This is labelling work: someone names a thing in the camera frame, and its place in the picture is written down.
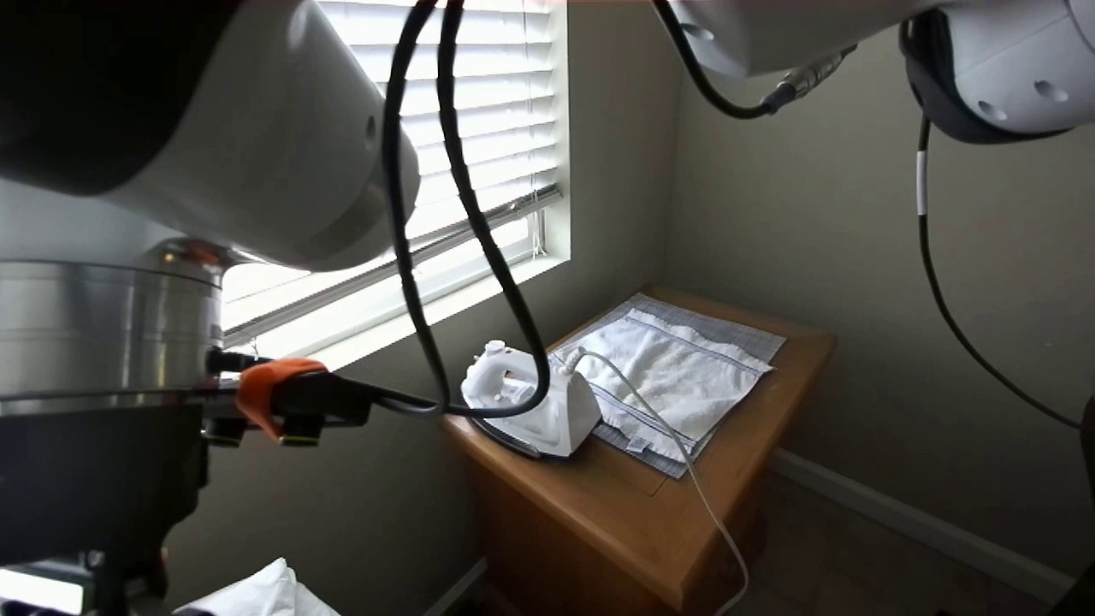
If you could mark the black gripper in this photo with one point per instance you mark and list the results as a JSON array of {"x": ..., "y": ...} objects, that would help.
[{"x": 103, "y": 481}]

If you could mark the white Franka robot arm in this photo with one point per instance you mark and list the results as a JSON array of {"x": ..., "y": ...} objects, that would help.
[{"x": 286, "y": 138}]

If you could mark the crumpled white sheet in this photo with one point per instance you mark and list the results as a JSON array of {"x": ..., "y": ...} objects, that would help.
[{"x": 269, "y": 590}]

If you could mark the white clothes iron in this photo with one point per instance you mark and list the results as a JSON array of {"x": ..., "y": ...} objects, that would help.
[{"x": 571, "y": 416}]

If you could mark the wooden nightstand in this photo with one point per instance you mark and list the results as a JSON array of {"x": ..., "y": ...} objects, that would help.
[{"x": 638, "y": 499}]

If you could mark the white towel with blue stripes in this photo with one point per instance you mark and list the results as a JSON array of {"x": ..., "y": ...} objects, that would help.
[{"x": 672, "y": 370}]

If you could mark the white window blinds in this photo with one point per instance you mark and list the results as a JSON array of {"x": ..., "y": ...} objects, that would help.
[{"x": 501, "y": 104}]

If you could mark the white baseboard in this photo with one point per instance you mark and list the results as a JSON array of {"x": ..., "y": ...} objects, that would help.
[{"x": 911, "y": 518}]

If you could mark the white window frame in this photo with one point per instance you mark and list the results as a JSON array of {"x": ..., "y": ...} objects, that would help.
[{"x": 481, "y": 278}]

